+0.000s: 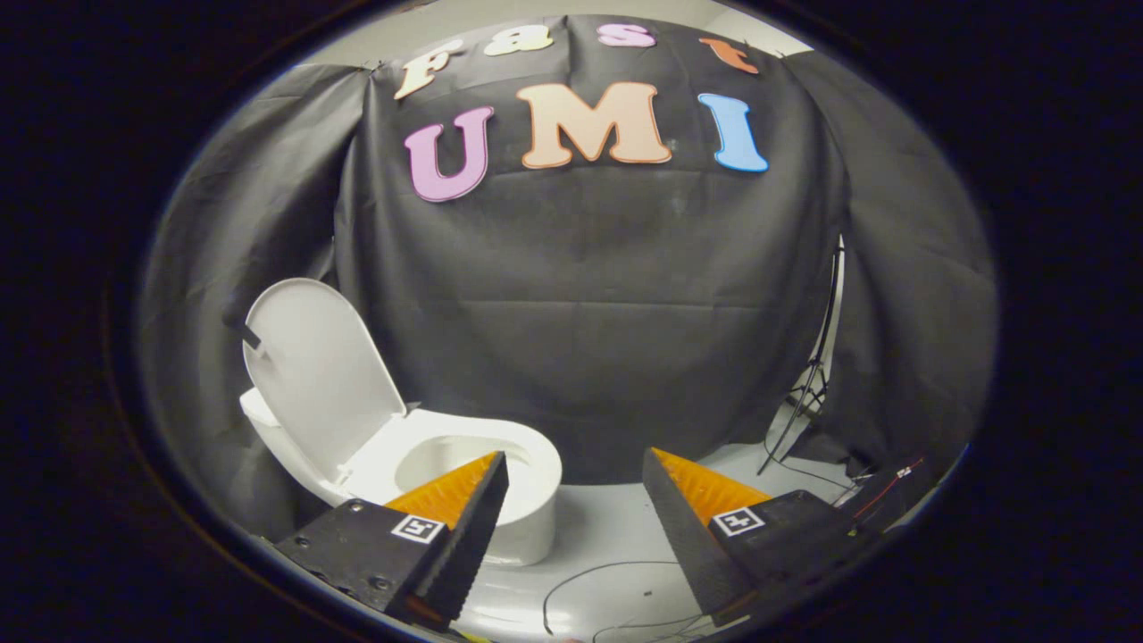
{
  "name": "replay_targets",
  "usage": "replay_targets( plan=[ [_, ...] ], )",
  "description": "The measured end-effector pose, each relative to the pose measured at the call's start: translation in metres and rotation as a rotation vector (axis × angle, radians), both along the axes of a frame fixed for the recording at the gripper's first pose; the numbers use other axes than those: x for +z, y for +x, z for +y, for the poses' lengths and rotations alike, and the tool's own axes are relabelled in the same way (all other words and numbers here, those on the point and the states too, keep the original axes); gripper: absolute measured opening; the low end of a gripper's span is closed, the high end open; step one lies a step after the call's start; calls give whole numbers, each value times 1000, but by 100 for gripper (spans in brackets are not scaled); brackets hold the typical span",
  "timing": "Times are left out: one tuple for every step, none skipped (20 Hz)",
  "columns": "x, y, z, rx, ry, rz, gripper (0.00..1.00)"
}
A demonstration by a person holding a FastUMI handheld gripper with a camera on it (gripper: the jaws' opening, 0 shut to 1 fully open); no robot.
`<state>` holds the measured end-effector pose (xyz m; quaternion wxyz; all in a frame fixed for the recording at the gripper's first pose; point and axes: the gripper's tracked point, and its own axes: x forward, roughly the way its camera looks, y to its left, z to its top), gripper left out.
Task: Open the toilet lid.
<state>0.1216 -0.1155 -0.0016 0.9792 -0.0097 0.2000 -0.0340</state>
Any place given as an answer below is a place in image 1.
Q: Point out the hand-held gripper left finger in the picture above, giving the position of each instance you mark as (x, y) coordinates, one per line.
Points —
(469, 545)

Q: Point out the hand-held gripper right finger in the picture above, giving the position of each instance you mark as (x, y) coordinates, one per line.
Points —
(688, 545)

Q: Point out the white toilet lid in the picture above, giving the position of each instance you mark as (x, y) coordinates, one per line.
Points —
(321, 375)

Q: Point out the white toilet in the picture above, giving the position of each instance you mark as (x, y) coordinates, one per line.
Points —
(536, 527)

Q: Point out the black tripod stand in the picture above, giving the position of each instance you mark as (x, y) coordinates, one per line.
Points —
(814, 375)

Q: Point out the black backdrop cloth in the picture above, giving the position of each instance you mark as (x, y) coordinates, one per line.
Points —
(580, 357)

